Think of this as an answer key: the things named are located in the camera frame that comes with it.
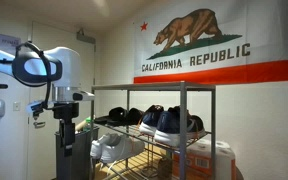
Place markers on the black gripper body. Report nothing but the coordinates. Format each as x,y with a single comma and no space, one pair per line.
65,111

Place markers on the orange paper towel pack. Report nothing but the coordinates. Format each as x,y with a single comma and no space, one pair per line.
200,161

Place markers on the metal door closer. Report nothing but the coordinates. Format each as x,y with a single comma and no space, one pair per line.
85,37

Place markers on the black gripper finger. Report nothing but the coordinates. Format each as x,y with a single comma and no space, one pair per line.
62,133
69,143

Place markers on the California Republic flag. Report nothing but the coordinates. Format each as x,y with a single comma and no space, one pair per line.
217,63

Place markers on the black backpack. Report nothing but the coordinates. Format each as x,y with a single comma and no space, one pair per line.
164,168

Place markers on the black slide sandal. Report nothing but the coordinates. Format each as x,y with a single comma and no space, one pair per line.
134,115
115,115

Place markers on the green lid plastic jar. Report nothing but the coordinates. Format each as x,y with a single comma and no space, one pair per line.
88,124

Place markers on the white light switch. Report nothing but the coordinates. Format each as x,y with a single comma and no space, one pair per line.
16,106

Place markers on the brown cardboard tube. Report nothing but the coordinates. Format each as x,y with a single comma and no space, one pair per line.
81,126

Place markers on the paper sign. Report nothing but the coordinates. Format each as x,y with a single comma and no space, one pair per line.
0,39

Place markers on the navy sneaker white sole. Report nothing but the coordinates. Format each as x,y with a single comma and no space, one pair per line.
149,120
170,126

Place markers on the white door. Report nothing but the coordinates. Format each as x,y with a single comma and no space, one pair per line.
80,63

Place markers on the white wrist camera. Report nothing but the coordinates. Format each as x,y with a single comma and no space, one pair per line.
34,107

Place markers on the grey metal shoe rack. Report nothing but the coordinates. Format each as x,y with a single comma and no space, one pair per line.
183,116

